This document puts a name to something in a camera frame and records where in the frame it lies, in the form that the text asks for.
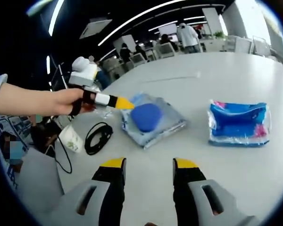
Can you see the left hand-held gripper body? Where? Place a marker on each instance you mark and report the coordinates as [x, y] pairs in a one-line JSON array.
[[83, 73]]

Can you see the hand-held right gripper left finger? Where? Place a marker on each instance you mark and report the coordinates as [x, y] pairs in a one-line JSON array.
[[113, 188]]

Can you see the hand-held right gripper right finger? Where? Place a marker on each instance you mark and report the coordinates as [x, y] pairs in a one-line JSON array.
[[186, 186]]

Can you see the clear bag with blue sponge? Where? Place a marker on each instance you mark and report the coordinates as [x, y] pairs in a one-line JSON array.
[[146, 117]]

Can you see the floral paper cup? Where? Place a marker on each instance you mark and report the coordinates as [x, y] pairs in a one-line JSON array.
[[72, 139]]

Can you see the blue tissue pack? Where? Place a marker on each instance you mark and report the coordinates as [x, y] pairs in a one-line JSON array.
[[238, 122]]

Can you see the person's left hand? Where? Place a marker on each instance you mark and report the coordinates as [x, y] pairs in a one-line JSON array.
[[66, 102]]

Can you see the black computer monitor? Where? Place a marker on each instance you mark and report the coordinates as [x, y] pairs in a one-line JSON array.
[[57, 78]]

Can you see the ceiling air vent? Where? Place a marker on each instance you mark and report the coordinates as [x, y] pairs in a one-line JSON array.
[[95, 28]]

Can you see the white mesh office chair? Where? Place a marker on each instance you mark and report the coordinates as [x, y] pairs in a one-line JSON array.
[[167, 50], [138, 59]]

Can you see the green potted plant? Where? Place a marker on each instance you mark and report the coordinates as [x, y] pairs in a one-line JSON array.
[[219, 34]]

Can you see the white chairs by window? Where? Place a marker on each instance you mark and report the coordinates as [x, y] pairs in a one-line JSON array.
[[252, 44]]

